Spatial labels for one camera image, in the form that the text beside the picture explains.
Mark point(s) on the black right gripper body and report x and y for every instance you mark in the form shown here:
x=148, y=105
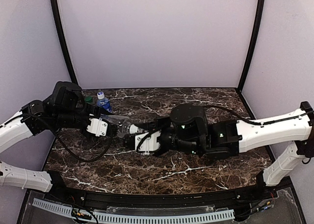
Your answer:
x=167, y=138

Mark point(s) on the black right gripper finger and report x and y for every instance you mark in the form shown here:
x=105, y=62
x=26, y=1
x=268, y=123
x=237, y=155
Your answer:
x=129, y=141
x=148, y=126

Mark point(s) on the clear plastic bottle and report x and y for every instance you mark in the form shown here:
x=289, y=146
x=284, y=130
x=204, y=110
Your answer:
x=122, y=122

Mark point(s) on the white slotted cable duct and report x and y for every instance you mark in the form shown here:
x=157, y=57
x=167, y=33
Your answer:
x=107, y=218

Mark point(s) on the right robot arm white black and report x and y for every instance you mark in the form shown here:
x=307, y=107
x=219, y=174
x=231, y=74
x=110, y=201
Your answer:
x=187, y=130

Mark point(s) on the Starbucks coffee bottle green cap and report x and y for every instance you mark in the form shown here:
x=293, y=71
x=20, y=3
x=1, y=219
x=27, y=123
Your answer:
x=89, y=99

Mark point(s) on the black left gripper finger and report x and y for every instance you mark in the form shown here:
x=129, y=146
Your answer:
x=112, y=130
x=95, y=110

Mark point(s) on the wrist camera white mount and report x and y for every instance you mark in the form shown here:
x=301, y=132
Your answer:
x=149, y=146
x=98, y=127

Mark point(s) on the black front table rail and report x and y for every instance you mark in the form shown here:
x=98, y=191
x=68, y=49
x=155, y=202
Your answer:
x=97, y=200

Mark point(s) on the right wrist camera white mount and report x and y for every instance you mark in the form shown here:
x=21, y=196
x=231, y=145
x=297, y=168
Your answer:
x=149, y=146

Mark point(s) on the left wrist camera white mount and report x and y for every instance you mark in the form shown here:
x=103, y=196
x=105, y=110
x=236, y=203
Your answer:
x=98, y=127

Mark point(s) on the black right corner frame post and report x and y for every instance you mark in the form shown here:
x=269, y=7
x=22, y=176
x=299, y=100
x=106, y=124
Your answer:
x=252, y=45

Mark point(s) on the Pocari Sweat bottle white cap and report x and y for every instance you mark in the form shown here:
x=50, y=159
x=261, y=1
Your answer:
x=103, y=102

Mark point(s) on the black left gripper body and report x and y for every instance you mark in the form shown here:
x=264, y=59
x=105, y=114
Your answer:
x=112, y=130

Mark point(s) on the black corner frame post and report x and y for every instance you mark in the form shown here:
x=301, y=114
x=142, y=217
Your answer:
x=62, y=41
x=252, y=45

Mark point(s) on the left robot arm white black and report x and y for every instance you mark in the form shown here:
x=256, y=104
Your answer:
x=64, y=108

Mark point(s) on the black left corner frame post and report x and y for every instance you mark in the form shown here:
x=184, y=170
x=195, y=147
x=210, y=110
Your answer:
x=62, y=41

